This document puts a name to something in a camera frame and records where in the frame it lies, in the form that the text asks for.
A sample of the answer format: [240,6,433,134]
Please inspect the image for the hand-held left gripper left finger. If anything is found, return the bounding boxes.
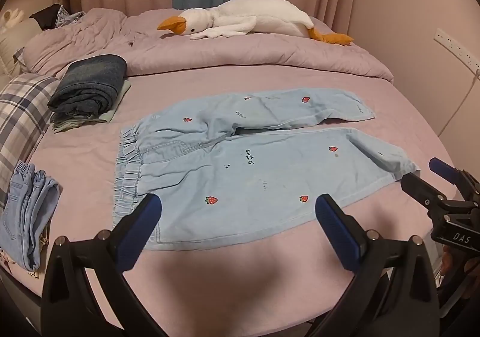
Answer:
[42,192,181,337]

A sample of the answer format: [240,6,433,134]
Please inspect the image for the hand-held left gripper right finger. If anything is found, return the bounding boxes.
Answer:
[307,193,439,337]

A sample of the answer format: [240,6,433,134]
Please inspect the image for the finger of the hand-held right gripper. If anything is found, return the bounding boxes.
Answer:
[429,157,480,197]
[400,171,451,211]

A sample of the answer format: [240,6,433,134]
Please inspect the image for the light blue strawberry pants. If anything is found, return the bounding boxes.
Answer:
[112,88,421,252]

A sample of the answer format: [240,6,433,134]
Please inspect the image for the folded dark denim pants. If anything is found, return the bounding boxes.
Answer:
[47,54,128,123]

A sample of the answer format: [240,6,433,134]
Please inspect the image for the pink bed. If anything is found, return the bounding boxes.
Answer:
[0,71,458,324]

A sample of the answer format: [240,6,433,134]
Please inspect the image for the folded pale green cloth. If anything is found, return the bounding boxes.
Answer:
[50,80,132,134]

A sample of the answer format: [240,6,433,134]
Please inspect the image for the folded light blue jeans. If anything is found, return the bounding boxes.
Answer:
[0,160,62,272]

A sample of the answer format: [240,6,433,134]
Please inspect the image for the white power strip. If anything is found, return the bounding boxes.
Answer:
[434,28,480,70]

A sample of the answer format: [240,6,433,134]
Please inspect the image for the cartoon printed cloth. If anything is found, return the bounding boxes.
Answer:
[0,236,49,281]

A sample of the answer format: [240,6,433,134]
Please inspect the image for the plaid pillow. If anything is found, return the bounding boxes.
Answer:
[0,73,61,210]

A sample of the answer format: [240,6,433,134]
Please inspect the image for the pink quilt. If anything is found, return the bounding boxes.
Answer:
[22,7,394,88]

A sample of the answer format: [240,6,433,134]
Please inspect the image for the blue checked shirt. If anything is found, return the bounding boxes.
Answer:
[56,9,87,28]

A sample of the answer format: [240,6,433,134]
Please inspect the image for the white goose plush toy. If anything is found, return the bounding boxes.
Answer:
[157,0,354,46]

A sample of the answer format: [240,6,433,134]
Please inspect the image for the cream pillow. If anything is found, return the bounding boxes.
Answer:
[0,18,40,77]

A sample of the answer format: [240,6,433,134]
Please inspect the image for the dark garment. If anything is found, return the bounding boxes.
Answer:
[29,4,62,30]

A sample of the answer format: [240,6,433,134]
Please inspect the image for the white power cable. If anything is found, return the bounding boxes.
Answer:
[439,69,480,135]

